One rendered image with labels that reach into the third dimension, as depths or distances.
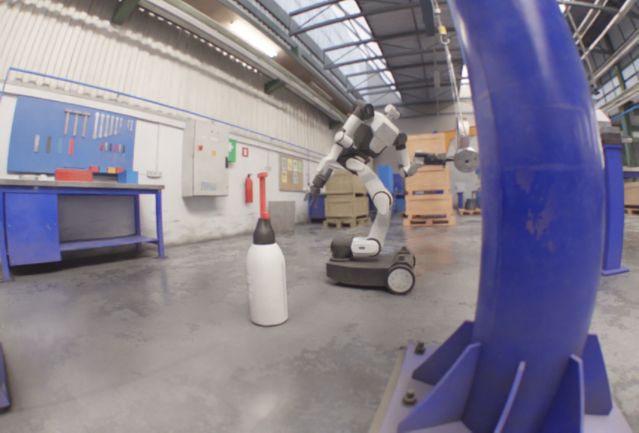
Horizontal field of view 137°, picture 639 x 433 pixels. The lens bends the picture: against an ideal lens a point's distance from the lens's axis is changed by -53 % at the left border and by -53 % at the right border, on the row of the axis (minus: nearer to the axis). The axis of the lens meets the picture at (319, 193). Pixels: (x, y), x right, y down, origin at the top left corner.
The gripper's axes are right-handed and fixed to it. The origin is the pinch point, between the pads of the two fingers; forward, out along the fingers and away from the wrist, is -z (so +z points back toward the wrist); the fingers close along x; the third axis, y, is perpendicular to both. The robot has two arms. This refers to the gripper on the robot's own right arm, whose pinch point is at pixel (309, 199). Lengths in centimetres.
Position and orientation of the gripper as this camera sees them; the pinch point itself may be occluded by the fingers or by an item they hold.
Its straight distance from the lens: 189.9
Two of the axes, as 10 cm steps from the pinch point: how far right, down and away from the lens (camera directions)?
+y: 7.3, 3.8, 5.7
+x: 4.9, 2.9, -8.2
